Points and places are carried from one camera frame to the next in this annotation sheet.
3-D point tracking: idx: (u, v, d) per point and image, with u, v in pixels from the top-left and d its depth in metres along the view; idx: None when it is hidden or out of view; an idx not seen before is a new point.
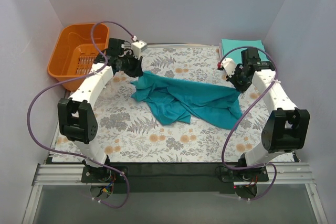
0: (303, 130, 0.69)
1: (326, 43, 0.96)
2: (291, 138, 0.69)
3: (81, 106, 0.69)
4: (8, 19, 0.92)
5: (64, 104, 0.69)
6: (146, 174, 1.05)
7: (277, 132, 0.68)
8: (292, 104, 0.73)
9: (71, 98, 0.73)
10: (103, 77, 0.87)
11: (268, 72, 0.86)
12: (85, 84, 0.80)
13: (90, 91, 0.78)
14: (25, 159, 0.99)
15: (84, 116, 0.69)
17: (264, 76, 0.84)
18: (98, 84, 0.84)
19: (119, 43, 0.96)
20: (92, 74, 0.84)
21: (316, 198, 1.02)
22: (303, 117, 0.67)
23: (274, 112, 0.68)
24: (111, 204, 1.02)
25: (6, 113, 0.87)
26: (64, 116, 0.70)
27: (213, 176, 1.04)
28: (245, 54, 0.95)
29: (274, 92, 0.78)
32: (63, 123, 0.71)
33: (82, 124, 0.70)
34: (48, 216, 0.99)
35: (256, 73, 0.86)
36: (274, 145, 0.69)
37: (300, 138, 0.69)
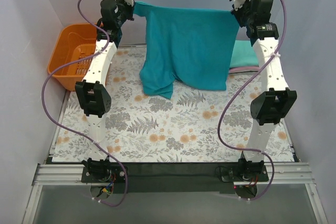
0: (287, 107, 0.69)
1: (325, 43, 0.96)
2: (275, 112, 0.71)
3: (96, 86, 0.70)
4: (8, 19, 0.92)
5: (81, 86, 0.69)
6: (146, 174, 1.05)
7: (263, 108, 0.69)
8: (284, 83, 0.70)
9: (84, 81, 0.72)
10: (108, 54, 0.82)
11: (270, 41, 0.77)
12: (93, 64, 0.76)
13: (100, 71, 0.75)
14: (25, 159, 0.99)
15: (101, 96, 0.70)
17: (264, 45, 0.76)
18: (106, 63, 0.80)
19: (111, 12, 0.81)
20: (97, 53, 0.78)
21: (316, 198, 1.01)
22: (291, 98, 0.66)
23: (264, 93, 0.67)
24: (111, 204, 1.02)
25: (7, 114, 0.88)
26: (82, 95, 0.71)
27: (213, 176, 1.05)
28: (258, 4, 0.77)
29: (271, 68, 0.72)
32: (83, 100, 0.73)
33: (100, 101, 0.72)
34: (48, 216, 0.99)
35: (259, 42, 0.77)
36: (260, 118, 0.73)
37: (284, 113, 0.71)
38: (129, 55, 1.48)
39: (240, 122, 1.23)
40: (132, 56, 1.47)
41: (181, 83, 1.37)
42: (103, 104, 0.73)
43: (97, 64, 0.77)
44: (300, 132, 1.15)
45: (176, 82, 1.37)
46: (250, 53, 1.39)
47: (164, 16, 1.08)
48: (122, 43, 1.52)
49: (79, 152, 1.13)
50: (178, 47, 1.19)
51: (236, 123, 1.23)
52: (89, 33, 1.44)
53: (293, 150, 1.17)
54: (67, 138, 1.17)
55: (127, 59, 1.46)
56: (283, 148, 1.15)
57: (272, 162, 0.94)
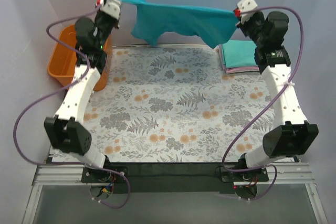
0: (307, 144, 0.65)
1: (326, 43, 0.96)
2: (293, 150, 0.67)
3: (70, 124, 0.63)
4: (8, 19, 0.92)
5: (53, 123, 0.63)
6: (146, 174, 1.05)
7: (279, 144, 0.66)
8: (302, 116, 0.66)
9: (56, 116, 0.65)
10: (89, 82, 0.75)
11: (282, 68, 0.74)
12: (69, 96, 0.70)
13: (76, 104, 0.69)
14: (25, 159, 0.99)
15: (75, 134, 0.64)
17: (275, 74, 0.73)
18: (85, 92, 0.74)
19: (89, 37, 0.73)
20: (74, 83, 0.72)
21: (316, 198, 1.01)
22: (311, 134, 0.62)
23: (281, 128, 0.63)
24: (111, 204, 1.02)
25: (7, 113, 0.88)
26: (53, 134, 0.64)
27: (213, 176, 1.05)
28: (274, 31, 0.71)
29: (285, 98, 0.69)
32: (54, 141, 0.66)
33: (74, 140, 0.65)
34: (48, 216, 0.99)
35: (269, 69, 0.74)
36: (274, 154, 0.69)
37: (303, 150, 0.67)
38: (128, 56, 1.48)
39: (240, 122, 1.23)
40: (132, 56, 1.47)
41: (181, 83, 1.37)
42: (79, 143, 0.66)
43: (73, 95, 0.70)
44: None
45: (176, 82, 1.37)
46: (250, 53, 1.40)
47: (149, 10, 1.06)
48: (122, 43, 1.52)
49: None
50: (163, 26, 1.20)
51: (236, 123, 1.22)
52: None
53: None
54: None
55: (127, 59, 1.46)
56: None
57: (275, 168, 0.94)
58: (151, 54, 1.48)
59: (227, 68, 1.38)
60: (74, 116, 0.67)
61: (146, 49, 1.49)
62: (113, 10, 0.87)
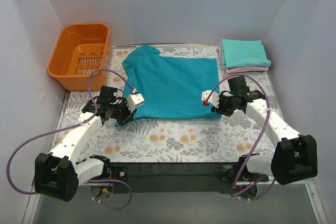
0: (313, 158, 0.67)
1: (326, 43, 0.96)
2: (305, 169, 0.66)
3: (60, 162, 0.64)
4: (8, 19, 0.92)
5: (43, 160, 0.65)
6: (146, 174, 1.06)
7: (288, 163, 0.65)
8: (294, 131, 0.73)
9: (50, 154, 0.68)
10: (90, 128, 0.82)
11: (259, 101, 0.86)
12: (69, 137, 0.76)
13: (73, 145, 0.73)
14: (25, 160, 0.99)
15: (62, 174, 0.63)
17: (257, 106, 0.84)
18: (84, 137, 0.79)
19: (112, 92, 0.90)
20: (76, 125, 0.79)
21: (316, 198, 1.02)
22: (309, 144, 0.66)
23: (282, 143, 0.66)
24: (111, 205, 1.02)
25: (7, 113, 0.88)
26: (41, 173, 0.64)
27: (213, 176, 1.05)
28: (234, 82, 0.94)
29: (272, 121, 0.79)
32: (40, 180, 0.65)
33: (60, 183, 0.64)
34: (48, 216, 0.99)
35: (249, 104, 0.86)
36: (290, 179, 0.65)
37: (313, 167, 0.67)
38: None
39: (240, 122, 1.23)
40: None
41: None
42: (62, 188, 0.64)
43: (74, 136, 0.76)
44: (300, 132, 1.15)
45: None
46: (250, 53, 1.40)
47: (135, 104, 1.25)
48: (122, 43, 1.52)
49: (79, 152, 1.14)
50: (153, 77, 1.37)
51: (236, 123, 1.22)
52: (90, 33, 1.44)
53: None
54: None
55: None
56: None
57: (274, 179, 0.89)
58: None
59: (227, 68, 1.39)
60: (67, 156, 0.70)
61: None
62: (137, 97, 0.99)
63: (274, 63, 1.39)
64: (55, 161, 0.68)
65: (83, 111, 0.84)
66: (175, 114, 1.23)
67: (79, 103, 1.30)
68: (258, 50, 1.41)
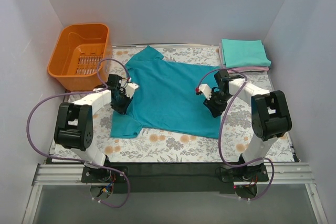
0: (285, 109, 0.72)
1: (326, 43, 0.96)
2: (279, 120, 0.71)
3: (82, 109, 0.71)
4: (7, 19, 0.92)
5: (66, 106, 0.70)
6: (146, 174, 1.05)
7: (263, 114, 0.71)
8: (265, 91, 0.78)
9: (72, 103, 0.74)
10: (104, 97, 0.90)
11: (238, 79, 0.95)
12: (87, 97, 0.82)
13: (91, 100, 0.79)
14: (25, 160, 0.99)
15: (82, 119, 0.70)
17: (237, 81, 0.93)
18: (100, 100, 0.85)
19: (117, 79, 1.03)
20: (93, 92, 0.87)
21: (316, 198, 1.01)
22: (279, 96, 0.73)
23: (255, 97, 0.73)
24: (111, 204, 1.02)
25: (7, 113, 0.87)
26: (63, 118, 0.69)
27: (213, 176, 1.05)
28: (218, 75, 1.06)
29: (249, 87, 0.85)
32: (60, 126, 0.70)
33: (80, 127, 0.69)
34: (48, 216, 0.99)
35: (230, 83, 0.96)
36: (267, 130, 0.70)
37: (286, 117, 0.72)
38: (129, 56, 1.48)
39: (240, 122, 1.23)
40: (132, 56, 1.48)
41: (182, 83, 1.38)
42: (82, 132, 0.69)
43: (92, 96, 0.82)
44: (300, 132, 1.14)
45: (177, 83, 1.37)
46: (250, 53, 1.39)
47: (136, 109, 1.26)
48: (122, 43, 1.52)
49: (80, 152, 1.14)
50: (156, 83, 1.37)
51: (237, 123, 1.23)
52: (90, 33, 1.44)
53: (293, 150, 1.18)
54: None
55: (127, 59, 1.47)
56: (283, 149, 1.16)
57: (272, 162, 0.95)
58: None
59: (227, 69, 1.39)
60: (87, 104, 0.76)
61: None
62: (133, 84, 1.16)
63: (274, 63, 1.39)
64: (75, 112, 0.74)
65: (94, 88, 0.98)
66: (170, 120, 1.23)
67: None
68: (258, 50, 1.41)
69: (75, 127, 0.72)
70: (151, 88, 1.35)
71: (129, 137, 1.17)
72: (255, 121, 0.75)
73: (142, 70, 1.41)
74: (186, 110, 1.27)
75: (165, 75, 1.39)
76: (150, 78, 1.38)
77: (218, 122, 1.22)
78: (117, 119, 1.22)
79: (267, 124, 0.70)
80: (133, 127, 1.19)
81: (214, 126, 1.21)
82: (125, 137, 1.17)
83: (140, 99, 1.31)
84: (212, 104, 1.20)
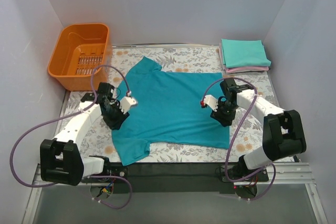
0: (300, 131, 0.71)
1: (326, 43, 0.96)
2: (292, 142, 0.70)
3: (66, 146, 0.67)
4: (7, 18, 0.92)
5: (48, 145, 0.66)
6: (146, 174, 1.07)
7: (276, 137, 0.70)
8: (279, 109, 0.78)
9: (55, 139, 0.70)
10: (91, 114, 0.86)
11: (248, 91, 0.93)
12: (71, 125, 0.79)
13: (76, 130, 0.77)
14: (26, 160, 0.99)
15: (69, 158, 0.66)
17: (245, 94, 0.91)
18: (86, 122, 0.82)
19: (109, 88, 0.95)
20: (78, 112, 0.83)
21: (316, 198, 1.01)
22: (294, 116, 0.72)
23: (268, 118, 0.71)
24: (111, 205, 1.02)
25: (7, 113, 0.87)
26: (48, 158, 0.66)
27: (213, 176, 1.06)
28: (224, 84, 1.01)
29: (259, 103, 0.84)
32: (46, 167, 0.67)
33: (67, 164, 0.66)
34: (48, 216, 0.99)
35: (238, 94, 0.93)
36: (280, 153, 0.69)
37: (301, 139, 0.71)
38: (129, 56, 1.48)
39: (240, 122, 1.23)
40: (132, 56, 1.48)
41: (185, 89, 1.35)
42: (71, 170, 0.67)
43: (76, 123, 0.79)
44: None
45: (180, 90, 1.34)
46: (250, 53, 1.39)
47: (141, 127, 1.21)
48: (122, 43, 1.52)
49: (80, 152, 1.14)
50: (157, 96, 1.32)
51: (237, 123, 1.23)
52: (90, 33, 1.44)
53: None
54: None
55: (127, 59, 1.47)
56: None
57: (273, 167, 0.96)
58: (151, 54, 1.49)
59: (227, 68, 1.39)
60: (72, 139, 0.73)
61: (146, 49, 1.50)
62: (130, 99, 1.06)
63: (274, 62, 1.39)
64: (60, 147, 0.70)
65: (81, 100, 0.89)
66: (176, 131, 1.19)
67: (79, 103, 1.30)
68: (258, 50, 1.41)
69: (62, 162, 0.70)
70: (151, 101, 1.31)
71: (141, 158, 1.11)
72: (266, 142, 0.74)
73: (142, 84, 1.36)
74: (189, 116, 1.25)
75: (162, 85, 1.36)
76: (148, 93, 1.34)
77: (226, 134, 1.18)
78: (124, 144, 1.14)
79: (281, 148, 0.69)
80: (142, 148, 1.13)
81: (222, 137, 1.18)
82: (137, 160, 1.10)
83: (144, 115, 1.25)
84: (219, 116, 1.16)
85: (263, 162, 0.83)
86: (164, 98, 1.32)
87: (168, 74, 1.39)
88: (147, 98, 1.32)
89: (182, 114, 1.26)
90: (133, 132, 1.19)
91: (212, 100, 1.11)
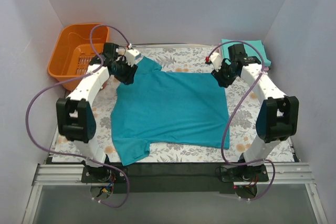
0: (294, 116, 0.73)
1: (326, 43, 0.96)
2: (284, 126, 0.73)
3: (80, 104, 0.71)
4: (7, 18, 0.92)
5: (63, 103, 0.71)
6: (146, 174, 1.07)
7: (271, 119, 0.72)
8: (280, 93, 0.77)
9: (69, 98, 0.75)
10: (100, 76, 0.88)
11: (254, 66, 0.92)
12: (82, 85, 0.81)
13: (87, 90, 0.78)
14: (26, 159, 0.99)
15: (82, 114, 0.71)
17: (251, 70, 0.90)
18: (95, 83, 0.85)
19: (113, 48, 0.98)
20: (88, 75, 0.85)
21: (316, 198, 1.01)
22: (292, 103, 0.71)
23: (266, 102, 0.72)
24: (111, 204, 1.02)
25: (7, 113, 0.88)
26: (63, 115, 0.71)
27: (213, 176, 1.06)
28: (232, 50, 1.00)
29: (262, 83, 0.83)
32: (62, 123, 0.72)
33: (81, 121, 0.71)
34: (48, 216, 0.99)
35: (244, 67, 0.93)
36: (270, 134, 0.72)
37: (293, 124, 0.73)
38: None
39: (240, 122, 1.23)
40: None
41: (185, 90, 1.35)
42: (85, 126, 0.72)
43: (87, 83, 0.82)
44: (300, 132, 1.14)
45: (180, 90, 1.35)
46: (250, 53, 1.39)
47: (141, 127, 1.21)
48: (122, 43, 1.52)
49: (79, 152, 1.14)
50: (157, 96, 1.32)
51: (237, 123, 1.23)
52: (90, 33, 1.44)
53: (293, 150, 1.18)
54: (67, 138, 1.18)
55: None
56: (283, 149, 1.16)
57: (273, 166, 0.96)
58: (151, 54, 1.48)
59: None
60: (85, 97, 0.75)
61: (146, 49, 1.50)
62: (134, 51, 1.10)
63: (274, 62, 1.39)
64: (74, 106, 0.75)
65: (90, 64, 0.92)
66: (176, 131, 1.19)
67: None
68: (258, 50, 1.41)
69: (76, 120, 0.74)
70: (151, 101, 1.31)
71: (141, 158, 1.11)
72: (261, 121, 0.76)
73: (142, 84, 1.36)
74: (189, 116, 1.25)
75: (162, 85, 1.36)
76: (148, 92, 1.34)
77: (226, 135, 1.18)
78: (124, 144, 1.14)
79: (272, 129, 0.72)
80: (142, 148, 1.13)
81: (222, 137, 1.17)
82: (137, 160, 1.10)
83: (144, 115, 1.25)
84: (219, 77, 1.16)
85: (259, 153, 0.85)
86: (164, 98, 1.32)
87: (168, 74, 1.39)
88: (147, 98, 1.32)
89: (182, 114, 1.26)
90: (133, 131, 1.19)
91: (217, 59, 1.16)
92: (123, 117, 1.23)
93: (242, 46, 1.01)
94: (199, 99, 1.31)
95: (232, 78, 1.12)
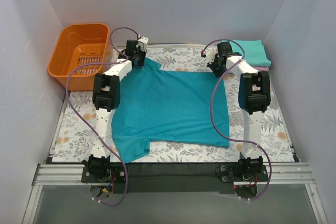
0: (267, 88, 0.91)
1: (326, 43, 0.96)
2: (260, 96, 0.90)
3: (112, 78, 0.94)
4: (7, 18, 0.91)
5: (100, 76, 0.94)
6: (146, 174, 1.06)
7: (247, 90, 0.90)
8: (254, 70, 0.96)
9: (104, 74, 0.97)
10: (126, 66, 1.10)
11: (236, 56, 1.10)
12: (114, 67, 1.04)
13: (117, 71, 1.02)
14: (26, 159, 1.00)
15: (113, 85, 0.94)
17: (233, 59, 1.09)
18: (123, 70, 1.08)
19: (133, 44, 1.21)
20: (118, 63, 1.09)
21: (316, 198, 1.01)
22: (264, 76, 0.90)
23: (243, 76, 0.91)
24: (111, 204, 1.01)
25: (7, 114, 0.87)
26: (98, 85, 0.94)
27: (213, 176, 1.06)
28: (220, 46, 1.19)
29: (242, 65, 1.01)
32: (97, 92, 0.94)
33: (112, 92, 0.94)
34: (48, 215, 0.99)
35: (227, 59, 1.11)
36: (249, 103, 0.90)
37: (266, 94, 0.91)
38: None
39: (240, 122, 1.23)
40: None
41: (186, 88, 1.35)
42: (113, 96, 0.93)
43: (117, 67, 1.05)
44: (300, 132, 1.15)
45: (181, 89, 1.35)
46: (250, 53, 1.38)
47: (141, 125, 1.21)
48: (123, 43, 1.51)
49: (79, 152, 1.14)
50: (157, 95, 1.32)
51: (237, 123, 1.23)
52: (90, 33, 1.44)
53: (293, 150, 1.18)
54: (67, 138, 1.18)
55: None
56: (283, 149, 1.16)
57: (268, 158, 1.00)
58: (151, 54, 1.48)
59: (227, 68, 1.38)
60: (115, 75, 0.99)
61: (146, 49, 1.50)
62: (144, 39, 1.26)
63: (274, 63, 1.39)
64: (106, 81, 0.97)
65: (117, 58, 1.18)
66: (176, 130, 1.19)
67: (79, 103, 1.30)
68: (259, 50, 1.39)
69: (107, 92, 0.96)
70: (151, 99, 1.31)
71: (141, 157, 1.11)
72: (241, 95, 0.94)
73: (143, 83, 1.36)
74: (190, 115, 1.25)
75: (163, 84, 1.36)
76: (147, 91, 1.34)
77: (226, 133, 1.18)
78: (124, 142, 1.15)
79: (250, 99, 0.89)
80: (142, 146, 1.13)
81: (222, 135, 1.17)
82: (137, 159, 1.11)
83: (144, 114, 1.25)
84: (213, 67, 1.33)
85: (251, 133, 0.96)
86: (164, 96, 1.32)
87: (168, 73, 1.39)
88: (147, 96, 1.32)
89: (181, 112, 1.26)
90: (134, 130, 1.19)
91: (210, 52, 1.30)
92: (123, 115, 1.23)
93: (228, 43, 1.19)
94: (199, 98, 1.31)
95: (222, 69, 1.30)
